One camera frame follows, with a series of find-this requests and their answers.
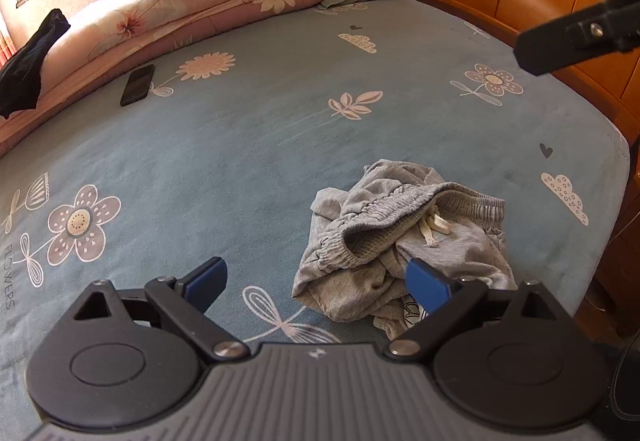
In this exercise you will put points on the pink floral folded quilt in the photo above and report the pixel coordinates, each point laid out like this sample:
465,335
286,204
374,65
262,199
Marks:
101,36

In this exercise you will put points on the black smartphone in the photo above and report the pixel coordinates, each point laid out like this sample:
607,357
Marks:
138,85

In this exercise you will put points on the grey sweatpants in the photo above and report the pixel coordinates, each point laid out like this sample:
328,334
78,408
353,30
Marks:
362,240

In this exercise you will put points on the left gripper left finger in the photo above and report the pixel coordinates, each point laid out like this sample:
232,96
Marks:
182,303

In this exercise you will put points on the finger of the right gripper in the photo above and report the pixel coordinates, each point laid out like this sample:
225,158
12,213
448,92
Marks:
611,26

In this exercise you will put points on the blue floral bed sheet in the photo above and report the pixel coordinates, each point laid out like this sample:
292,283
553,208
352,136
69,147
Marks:
242,130

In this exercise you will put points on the black garment on quilt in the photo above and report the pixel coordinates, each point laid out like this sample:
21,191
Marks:
21,74

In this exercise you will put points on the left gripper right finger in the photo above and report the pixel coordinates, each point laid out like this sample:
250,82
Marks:
447,302

